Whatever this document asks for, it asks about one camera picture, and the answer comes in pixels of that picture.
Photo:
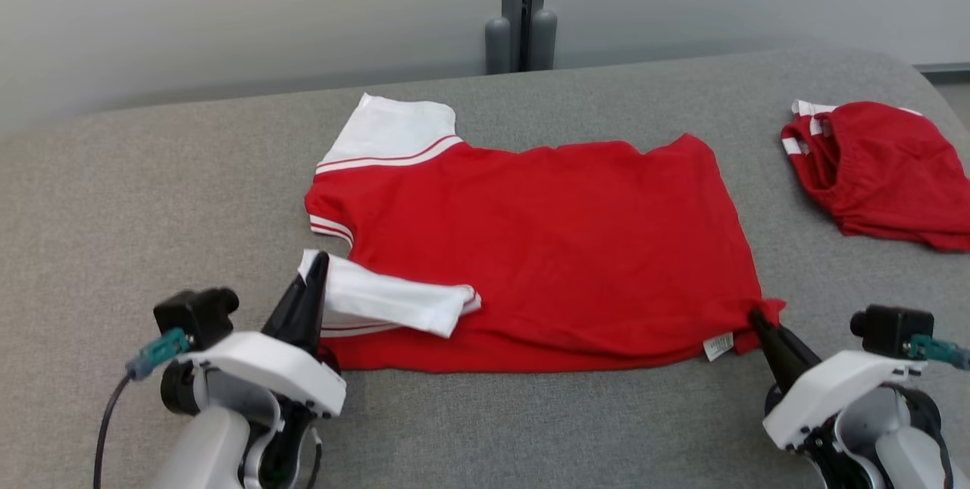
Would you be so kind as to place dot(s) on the red Bulls 23 shorts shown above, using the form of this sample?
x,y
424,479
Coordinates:
x,y
887,170

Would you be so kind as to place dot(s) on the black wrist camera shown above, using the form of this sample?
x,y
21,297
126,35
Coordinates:
x,y
890,330
193,315

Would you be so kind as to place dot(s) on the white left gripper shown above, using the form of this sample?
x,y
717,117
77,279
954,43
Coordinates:
x,y
265,368

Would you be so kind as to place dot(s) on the red white sports jersey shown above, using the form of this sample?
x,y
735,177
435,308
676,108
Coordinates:
x,y
568,246

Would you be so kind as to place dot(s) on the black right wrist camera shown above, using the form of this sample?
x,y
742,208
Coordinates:
x,y
890,330

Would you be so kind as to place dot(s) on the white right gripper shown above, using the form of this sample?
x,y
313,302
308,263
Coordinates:
x,y
833,387

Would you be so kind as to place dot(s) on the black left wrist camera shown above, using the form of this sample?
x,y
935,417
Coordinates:
x,y
193,315

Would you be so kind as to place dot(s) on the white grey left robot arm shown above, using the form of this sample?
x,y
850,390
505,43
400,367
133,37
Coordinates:
x,y
201,451

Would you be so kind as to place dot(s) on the grey cylindrical post foot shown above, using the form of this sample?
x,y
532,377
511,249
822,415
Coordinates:
x,y
498,45
544,40

